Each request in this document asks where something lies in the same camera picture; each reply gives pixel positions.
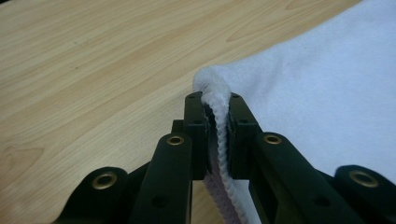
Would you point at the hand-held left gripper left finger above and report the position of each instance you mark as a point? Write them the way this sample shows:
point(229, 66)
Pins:
point(196, 140)

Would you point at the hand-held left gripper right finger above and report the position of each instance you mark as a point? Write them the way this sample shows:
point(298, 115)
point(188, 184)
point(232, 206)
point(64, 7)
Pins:
point(241, 140)

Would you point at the white printed baby garment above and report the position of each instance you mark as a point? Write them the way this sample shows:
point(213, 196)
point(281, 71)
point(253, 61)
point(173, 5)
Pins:
point(311, 93)

